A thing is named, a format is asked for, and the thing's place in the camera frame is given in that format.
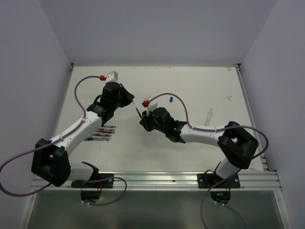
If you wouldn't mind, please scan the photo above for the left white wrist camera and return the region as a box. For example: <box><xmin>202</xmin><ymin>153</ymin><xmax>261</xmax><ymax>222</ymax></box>
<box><xmin>106</xmin><ymin>71</ymin><xmax>118</xmax><ymax>83</ymax></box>

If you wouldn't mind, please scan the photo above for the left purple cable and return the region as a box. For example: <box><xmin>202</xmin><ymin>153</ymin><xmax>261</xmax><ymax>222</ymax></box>
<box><xmin>0</xmin><ymin>75</ymin><xmax>107</xmax><ymax>198</ymax></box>

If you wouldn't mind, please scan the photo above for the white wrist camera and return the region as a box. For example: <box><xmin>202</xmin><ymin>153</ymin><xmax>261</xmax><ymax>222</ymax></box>
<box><xmin>106</xmin><ymin>71</ymin><xmax>118</xmax><ymax>83</ymax></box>
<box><xmin>142</xmin><ymin>96</ymin><xmax>158</xmax><ymax>116</ymax></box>

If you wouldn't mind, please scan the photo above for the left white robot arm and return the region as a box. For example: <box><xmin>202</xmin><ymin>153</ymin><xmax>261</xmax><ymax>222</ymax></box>
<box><xmin>31</xmin><ymin>82</ymin><xmax>134</xmax><ymax>187</ymax></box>

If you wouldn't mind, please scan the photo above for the aluminium rail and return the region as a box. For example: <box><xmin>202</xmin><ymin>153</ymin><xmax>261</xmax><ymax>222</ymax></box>
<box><xmin>30</xmin><ymin>170</ymin><xmax>283</xmax><ymax>193</ymax></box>
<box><xmin>234</xmin><ymin>63</ymin><xmax>269</xmax><ymax>172</ymax></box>

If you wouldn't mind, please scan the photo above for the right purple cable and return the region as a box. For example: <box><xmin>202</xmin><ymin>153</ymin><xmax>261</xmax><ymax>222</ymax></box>
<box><xmin>149</xmin><ymin>93</ymin><xmax>270</xmax><ymax>229</ymax></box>

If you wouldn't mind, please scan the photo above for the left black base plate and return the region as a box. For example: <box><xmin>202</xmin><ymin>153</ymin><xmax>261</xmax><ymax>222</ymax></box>
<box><xmin>71</xmin><ymin>173</ymin><xmax>114</xmax><ymax>189</ymax></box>

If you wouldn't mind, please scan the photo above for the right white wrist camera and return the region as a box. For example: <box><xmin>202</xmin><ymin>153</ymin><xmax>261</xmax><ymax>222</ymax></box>
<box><xmin>142</xmin><ymin>96</ymin><xmax>158</xmax><ymax>116</ymax></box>

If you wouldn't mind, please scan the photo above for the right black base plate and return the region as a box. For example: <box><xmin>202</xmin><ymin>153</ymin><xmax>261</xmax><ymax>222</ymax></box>
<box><xmin>197</xmin><ymin>173</ymin><xmax>241</xmax><ymax>189</ymax></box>

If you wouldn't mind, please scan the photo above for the aluminium right side rail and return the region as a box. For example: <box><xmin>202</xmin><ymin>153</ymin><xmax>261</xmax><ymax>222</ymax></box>
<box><xmin>234</xmin><ymin>63</ymin><xmax>269</xmax><ymax>172</ymax></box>

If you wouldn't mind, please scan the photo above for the red capped pen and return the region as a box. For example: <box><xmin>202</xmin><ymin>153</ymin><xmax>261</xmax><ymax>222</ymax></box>
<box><xmin>98</xmin><ymin>127</ymin><xmax>115</xmax><ymax>132</ymax></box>

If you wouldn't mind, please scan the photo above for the aluminium front rail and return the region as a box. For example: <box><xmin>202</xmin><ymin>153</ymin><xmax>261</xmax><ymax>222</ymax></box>
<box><xmin>30</xmin><ymin>170</ymin><xmax>283</xmax><ymax>193</ymax></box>

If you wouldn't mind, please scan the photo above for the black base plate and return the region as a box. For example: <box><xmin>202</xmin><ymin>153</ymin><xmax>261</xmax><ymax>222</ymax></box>
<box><xmin>71</xmin><ymin>173</ymin><xmax>114</xmax><ymax>189</ymax></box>
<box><xmin>197</xmin><ymin>173</ymin><xmax>241</xmax><ymax>189</ymax></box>

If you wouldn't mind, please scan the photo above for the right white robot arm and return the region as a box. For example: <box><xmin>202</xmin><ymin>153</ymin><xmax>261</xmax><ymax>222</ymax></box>
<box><xmin>140</xmin><ymin>107</ymin><xmax>259</xmax><ymax>187</ymax></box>

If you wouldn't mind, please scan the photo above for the light blue capped pen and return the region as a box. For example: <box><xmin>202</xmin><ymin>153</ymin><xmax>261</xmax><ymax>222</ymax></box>
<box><xmin>102</xmin><ymin>125</ymin><xmax>116</xmax><ymax>128</ymax></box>

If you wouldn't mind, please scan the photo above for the purple cable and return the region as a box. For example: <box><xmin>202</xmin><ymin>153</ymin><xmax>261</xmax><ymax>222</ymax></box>
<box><xmin>0</xmin><ymin>75</ymin><xmax>107</xmax><ymax>198</ymax></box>
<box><xmin>149</xmin><ymin>93</ymin><xmax>270</xmax><ymax>229</ymax></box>

